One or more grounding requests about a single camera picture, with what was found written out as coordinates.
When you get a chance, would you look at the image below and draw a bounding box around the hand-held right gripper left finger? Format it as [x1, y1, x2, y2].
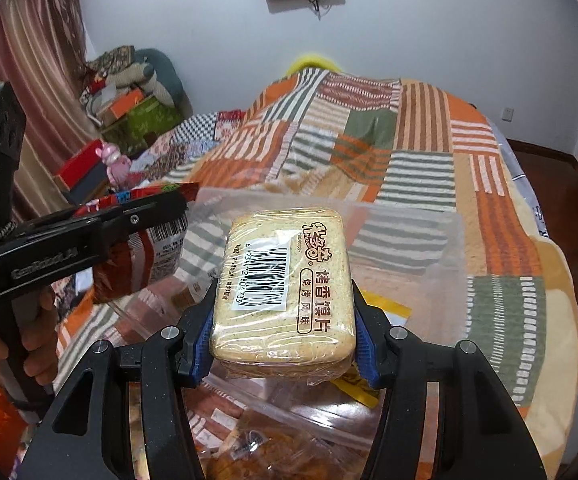
[16, 280, 220, 480]

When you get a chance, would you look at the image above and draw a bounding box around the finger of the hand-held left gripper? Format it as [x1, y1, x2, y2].
[71, 191, 192, 261]

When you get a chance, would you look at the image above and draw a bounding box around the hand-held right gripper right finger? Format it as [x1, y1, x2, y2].
[350, 280, 545, 480]

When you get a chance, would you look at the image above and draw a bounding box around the red snack packet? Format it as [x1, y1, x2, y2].
[71, 182, 201, 306]

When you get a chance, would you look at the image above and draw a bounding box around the beige toast snack packet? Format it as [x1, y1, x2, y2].
[209, 207, 357, 378]

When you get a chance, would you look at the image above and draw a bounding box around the clear plastic storage box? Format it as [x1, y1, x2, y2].
[111, 186, 470, 461]

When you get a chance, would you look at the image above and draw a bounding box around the person's left hand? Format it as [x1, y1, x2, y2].
[19, 289, 60, 388]

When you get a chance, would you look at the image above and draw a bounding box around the pink plush toy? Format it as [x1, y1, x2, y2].
[100, 142, 132, 186]

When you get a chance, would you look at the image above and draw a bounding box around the red box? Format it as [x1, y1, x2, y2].
[54, 140, 107, 193]

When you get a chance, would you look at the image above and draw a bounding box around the checkered patchwork quilt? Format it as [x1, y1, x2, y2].
[134, 109, 245, 181]

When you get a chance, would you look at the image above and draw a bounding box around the orange box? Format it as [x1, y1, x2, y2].
[109, 87, 147, 116]

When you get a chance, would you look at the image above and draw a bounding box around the pink striped curtain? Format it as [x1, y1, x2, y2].
[0, 0, 90, 221]

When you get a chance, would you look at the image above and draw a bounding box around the brown snack packet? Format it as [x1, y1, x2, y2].
[204, 407, 380, 480]

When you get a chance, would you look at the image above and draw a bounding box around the striped bolster cushion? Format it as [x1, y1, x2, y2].
[131, 60, 162, 98]

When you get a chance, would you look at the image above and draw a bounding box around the floral patterned cushion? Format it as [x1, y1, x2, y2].
[86, 46, 137, 81]

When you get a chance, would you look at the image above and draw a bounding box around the striped patchwork blanket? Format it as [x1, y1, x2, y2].
[54, 67, 578, 480]

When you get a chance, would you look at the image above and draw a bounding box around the white printed bedsheet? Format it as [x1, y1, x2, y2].
[499, 130, 552, 241]

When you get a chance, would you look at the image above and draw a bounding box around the yellow foam ring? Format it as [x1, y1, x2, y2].
[286, 51, 342, 75]

